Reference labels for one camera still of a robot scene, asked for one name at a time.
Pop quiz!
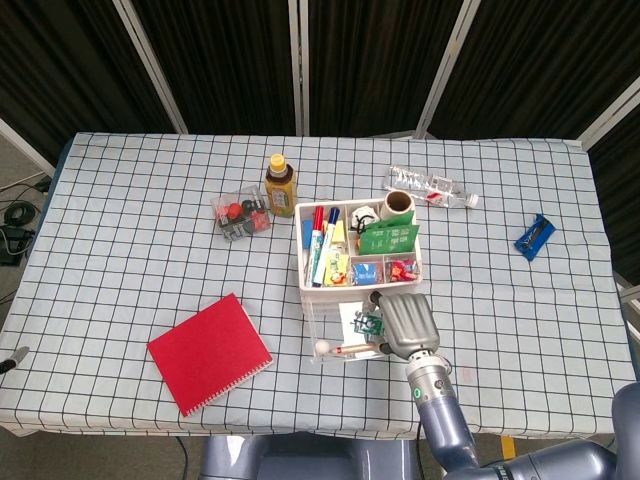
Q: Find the whiteboard marker with blue cap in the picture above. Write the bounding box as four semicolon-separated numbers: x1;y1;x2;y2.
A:
312;207;342;289

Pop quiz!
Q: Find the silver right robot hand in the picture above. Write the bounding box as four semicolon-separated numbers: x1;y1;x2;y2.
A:
368;291;441;360

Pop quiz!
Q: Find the blue snack bar wrapper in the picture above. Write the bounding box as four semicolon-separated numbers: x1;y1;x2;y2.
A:
513;213;557;262

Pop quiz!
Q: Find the white desk organizer with drawers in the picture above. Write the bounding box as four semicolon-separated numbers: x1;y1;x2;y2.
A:
293;198;424;304

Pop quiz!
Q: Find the checkered light blue tablecloth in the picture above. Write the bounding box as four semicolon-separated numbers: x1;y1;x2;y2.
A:
0;131;632;441

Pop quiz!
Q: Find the grey-blue robot torso base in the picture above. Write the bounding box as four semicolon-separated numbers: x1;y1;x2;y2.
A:
199;433;422;480

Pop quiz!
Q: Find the red candy packet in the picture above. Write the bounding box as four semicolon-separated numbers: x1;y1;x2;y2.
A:
387;259;420;282

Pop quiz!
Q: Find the cardboard tape roll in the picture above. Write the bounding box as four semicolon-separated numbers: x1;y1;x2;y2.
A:
380;189;414;220

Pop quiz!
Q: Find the coiled black floor cable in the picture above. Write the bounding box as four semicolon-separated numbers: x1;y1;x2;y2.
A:
3;199;39;226

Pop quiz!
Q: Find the black cable along right arm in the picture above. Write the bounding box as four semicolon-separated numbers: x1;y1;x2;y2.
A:
413;422;427;480

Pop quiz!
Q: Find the red spiral notebook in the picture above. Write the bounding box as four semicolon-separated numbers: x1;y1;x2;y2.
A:
146;292;275;419

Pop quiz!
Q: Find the clear plastic drawer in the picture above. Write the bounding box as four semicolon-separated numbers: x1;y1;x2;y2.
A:
305;294;397;364

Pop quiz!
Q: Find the white paper note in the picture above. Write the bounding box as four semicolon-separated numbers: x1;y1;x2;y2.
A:
338;301;384;346

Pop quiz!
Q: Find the clear box of coffee capsules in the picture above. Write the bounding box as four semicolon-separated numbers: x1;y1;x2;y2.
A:
210;184;274;245

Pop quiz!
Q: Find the yellow snack packet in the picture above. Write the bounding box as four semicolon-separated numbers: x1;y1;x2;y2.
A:
323;252;350;287

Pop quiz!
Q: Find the black cable under table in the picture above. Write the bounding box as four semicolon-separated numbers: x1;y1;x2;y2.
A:
173;435;192;480

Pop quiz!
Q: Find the black folding partition screen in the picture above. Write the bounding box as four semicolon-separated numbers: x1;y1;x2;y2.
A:
0;0;640;301

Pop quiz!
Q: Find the clear plastic water bottle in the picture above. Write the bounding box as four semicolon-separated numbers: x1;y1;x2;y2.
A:
387;165;480;209

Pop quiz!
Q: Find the black power adapter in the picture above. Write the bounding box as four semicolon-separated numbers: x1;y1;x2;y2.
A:
0;224;36;266

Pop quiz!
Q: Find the blue candy packet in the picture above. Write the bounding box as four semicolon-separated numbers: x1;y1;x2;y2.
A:
350;262;384;286

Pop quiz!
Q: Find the tea bottle with yellow cap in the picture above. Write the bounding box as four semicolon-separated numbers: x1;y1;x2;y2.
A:
263;152;299;219

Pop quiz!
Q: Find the whiteboard marker with red cap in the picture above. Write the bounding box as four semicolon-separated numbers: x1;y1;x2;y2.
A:
305;205;326;286

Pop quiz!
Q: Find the small green circuit board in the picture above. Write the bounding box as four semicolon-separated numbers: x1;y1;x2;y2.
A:
352;310;385;336

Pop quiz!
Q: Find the wooden stick with red band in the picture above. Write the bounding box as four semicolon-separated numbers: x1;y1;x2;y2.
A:
330;342;380;356

